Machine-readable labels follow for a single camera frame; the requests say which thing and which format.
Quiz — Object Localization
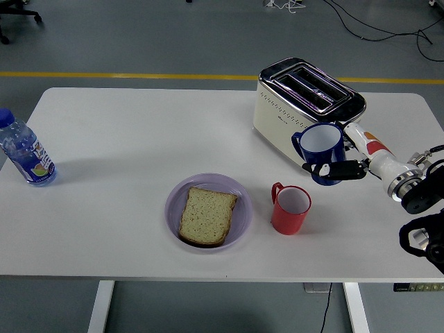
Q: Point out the slice of bread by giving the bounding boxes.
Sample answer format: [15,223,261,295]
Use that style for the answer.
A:
[178,186,239,248]

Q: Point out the blue cup white inside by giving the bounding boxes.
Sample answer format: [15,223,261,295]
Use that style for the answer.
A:
[290,123,348,187]

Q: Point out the grey box under table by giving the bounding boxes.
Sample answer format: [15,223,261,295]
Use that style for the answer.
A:
[304,283,333,294]

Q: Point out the cream and chrome toaster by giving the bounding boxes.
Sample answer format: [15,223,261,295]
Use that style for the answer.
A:
[252,57,368,169]

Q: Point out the black cable under table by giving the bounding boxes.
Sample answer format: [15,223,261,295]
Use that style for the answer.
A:
[318,283,333,333]

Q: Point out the purple plate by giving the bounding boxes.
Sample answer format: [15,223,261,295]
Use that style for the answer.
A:
[164,173,254,256]

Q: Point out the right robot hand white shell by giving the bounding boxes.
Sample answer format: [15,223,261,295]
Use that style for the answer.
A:
[301,121,417,190]

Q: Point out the white table leg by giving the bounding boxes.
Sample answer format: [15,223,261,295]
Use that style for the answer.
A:
[343,282,370,333]
[86,280,115,333]

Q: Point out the white floor cables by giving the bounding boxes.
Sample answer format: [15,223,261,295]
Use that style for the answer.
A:
[262,0,306,15]

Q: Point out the black table control panel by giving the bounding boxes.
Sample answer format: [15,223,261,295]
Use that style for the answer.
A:
[393,283,444,293]

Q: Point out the black office chair base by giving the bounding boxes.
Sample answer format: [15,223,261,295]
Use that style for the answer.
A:
[0,0,43,46]

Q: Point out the black floor cable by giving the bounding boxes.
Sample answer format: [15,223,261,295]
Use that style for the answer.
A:
[322,0,444,63]

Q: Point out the red cup white inside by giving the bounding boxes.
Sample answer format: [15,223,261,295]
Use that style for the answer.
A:
[270,181,312,237]

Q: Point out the clear bottle blue cap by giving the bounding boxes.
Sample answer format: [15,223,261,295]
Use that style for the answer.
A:
[0,108,58,188]

